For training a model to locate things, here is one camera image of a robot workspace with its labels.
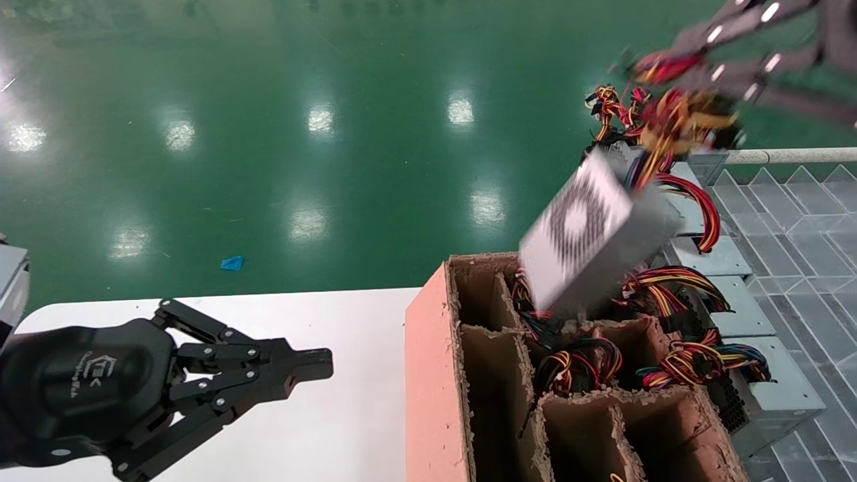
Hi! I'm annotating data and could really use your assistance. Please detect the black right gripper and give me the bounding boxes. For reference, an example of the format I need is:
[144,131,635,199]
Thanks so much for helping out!
[670,0,857,129]

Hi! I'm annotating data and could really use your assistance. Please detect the clear plastic divider tray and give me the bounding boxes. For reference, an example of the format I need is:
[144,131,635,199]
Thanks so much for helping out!
[710,164,857,482]

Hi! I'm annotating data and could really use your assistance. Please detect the pink cardboard box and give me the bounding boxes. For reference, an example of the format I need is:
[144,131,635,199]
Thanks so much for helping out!
[405,251,751,482]

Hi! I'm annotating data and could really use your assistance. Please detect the tangled red yellow cables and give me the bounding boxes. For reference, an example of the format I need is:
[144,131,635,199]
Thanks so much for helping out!
[599,87,670,168]

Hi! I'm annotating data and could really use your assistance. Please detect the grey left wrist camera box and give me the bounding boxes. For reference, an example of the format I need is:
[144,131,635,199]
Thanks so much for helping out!
[0,234,31,352]

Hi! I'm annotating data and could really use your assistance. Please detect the long white rack pipe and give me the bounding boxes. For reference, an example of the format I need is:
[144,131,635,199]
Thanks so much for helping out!
[726,147,857,165]

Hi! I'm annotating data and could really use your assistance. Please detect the red yellow cable bundle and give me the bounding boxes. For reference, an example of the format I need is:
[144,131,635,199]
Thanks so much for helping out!
[585,84,630,145]

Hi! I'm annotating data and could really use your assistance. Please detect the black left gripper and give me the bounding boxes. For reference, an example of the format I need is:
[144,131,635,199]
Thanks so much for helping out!
[0,299,333,482]

